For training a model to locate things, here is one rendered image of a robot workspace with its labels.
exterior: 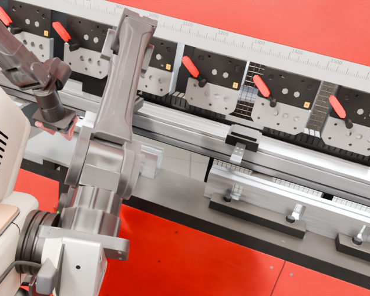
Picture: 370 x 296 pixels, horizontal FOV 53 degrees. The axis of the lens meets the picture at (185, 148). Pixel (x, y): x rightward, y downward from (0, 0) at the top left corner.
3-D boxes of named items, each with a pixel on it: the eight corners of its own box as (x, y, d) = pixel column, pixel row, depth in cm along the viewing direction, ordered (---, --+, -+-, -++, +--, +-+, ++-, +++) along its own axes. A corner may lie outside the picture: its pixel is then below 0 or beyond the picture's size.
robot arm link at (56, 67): (3, 75, 89) (29, 69, 86) (25, 44, 96) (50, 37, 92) (37, 108, 98) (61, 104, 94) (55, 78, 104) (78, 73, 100)
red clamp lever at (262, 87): (256, 75, 97) (277, 105, 98) (258, 71, 100) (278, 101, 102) (251, 78, 98) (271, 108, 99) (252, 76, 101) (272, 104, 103)
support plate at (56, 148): (16, 150, 104) (16, 147, 104) (67, 119, 127) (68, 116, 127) (73, 169, 101) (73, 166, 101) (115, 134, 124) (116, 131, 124)
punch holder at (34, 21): (7, 51, 120) (6, -3, 112) (25, 47, 127) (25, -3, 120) (49, 64, 117) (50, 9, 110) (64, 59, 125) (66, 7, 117)
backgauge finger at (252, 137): (215, 160, 123) (219, 147, 120) (229, 132, 146) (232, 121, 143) (251, 171, 121) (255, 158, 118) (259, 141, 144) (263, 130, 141)
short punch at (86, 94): (81, 97, 123) (83, 69, 119) (84, 96, 125) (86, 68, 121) (108, 106, 121) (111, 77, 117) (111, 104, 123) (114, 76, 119)
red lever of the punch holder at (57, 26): (53, 20, 107) (75, 49, 108) (61, 19, 110) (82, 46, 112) (49, 24, 108) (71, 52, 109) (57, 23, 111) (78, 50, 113)
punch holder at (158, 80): (121, 84, 113) (128, 30, 106) (132, 78, 121) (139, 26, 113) (167, 98, 111) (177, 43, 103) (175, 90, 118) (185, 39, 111)
